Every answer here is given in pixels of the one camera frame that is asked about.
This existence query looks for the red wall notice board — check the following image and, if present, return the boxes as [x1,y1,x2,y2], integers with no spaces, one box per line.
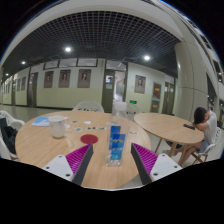
[150,82,162,114]

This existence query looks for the round wooden side table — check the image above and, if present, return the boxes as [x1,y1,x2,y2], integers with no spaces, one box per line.
[133,112,205,158]

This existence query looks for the black bag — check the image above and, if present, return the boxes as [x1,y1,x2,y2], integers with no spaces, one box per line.
[0,117,18,154]

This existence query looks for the light blue paper booklet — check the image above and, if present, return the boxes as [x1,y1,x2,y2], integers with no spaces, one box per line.
[31,116,51,128]

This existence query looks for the framed wall portraits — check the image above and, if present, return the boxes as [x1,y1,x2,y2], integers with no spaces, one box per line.
[6,68,147,95]

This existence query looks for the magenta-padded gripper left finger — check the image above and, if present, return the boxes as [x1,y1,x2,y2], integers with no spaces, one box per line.
[42,143,94,186]

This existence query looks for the dark double door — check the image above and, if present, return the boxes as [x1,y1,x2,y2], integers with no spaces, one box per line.
[162,81,176,115]

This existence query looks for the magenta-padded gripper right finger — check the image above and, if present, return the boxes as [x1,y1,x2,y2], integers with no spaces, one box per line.
[130,142,183,186]

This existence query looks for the black phone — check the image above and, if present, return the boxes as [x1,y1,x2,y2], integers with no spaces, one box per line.
[183,123,196,131]

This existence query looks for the white chair with wooden legs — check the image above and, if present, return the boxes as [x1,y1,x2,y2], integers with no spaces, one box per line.
[192,128,224,165]

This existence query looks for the dark green open door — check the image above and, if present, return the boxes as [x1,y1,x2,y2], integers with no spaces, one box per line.
[101,68,128,114]

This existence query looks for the person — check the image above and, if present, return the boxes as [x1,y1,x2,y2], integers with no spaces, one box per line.
[179,106,219,164]

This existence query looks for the round ceiling lights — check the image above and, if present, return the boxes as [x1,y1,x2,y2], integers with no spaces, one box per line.
[19,44,153,66]

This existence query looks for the clear blue-labelled water bottle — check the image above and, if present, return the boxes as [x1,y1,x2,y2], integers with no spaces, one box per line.
[105,100,131,167]

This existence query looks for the white lattice plastic chair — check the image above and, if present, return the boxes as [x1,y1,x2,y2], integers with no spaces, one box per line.
[72,100,105,113]
[0,109,26,161]
[125,103,141,121]

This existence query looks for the flat round red coaster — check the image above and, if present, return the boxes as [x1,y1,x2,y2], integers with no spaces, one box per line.
[80,133,99,145]

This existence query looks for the white cup with handle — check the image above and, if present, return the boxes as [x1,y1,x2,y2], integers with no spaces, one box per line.
[48,115,69,139]

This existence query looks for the dark corridor door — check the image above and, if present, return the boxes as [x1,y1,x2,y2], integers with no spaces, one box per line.
[27,72,39,108]

